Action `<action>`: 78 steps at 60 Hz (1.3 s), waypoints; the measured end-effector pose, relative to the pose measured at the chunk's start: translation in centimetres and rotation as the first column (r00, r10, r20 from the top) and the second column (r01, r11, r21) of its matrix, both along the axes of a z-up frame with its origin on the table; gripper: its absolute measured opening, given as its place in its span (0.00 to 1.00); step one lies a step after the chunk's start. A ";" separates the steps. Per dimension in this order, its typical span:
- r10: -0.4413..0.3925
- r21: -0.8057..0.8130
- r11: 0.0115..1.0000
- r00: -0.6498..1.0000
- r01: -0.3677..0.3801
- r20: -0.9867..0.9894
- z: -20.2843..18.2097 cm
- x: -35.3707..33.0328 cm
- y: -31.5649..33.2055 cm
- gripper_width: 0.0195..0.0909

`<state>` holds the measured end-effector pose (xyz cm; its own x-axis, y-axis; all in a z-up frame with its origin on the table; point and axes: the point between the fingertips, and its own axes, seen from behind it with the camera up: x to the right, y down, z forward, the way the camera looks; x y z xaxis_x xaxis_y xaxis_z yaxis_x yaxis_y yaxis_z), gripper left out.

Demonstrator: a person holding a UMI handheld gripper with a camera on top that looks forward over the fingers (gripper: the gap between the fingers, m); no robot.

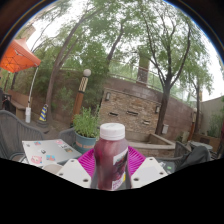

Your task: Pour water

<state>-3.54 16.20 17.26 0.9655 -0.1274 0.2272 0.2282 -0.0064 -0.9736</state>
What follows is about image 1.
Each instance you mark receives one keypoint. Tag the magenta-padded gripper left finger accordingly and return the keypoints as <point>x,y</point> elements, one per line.
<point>73,172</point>

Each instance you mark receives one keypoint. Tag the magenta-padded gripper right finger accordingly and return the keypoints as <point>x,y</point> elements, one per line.
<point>148,170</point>

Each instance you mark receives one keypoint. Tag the pink drink bottle white cap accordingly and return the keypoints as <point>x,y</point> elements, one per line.
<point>110,160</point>

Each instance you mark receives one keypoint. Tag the black laptop with stickers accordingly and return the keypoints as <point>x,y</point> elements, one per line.
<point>171,166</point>

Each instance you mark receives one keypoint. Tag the silver laptop with stickers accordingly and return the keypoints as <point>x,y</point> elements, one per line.
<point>50,150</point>

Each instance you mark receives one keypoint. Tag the grey wicker chair under jacket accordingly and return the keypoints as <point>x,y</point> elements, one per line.
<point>180,150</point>

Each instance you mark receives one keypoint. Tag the potted plant in teal pot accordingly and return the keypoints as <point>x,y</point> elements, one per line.
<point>86,125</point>

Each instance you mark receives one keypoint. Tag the round dark patio table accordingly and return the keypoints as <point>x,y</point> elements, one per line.
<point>200,145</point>

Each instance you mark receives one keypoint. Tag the tall green tree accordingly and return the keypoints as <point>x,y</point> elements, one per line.
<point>55,76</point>
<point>163,113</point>

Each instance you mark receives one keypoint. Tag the blue yellow striped cone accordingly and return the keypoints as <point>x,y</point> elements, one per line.
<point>43,114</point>

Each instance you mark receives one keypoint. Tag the orange canopy on white pole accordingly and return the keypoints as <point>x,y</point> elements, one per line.
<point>18,56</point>

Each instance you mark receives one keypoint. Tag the white wall box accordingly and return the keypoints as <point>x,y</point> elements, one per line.
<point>165,129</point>

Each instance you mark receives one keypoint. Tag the black wall lantern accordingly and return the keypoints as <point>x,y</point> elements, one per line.
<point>107,96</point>
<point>157,109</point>

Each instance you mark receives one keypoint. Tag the slim wooden lamp post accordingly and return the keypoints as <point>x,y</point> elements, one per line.
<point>192,125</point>

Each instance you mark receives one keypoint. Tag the wooden lamp post with globe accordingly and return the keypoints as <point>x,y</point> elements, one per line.
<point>80,96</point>

